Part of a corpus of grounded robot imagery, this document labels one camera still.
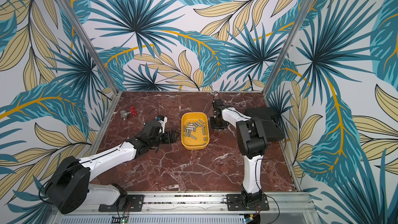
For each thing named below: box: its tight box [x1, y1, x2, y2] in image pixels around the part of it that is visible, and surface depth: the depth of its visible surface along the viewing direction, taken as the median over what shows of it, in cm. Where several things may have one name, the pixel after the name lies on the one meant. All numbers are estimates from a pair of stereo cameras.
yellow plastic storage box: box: [180, 112, 210, 150], surface depth 99 cm
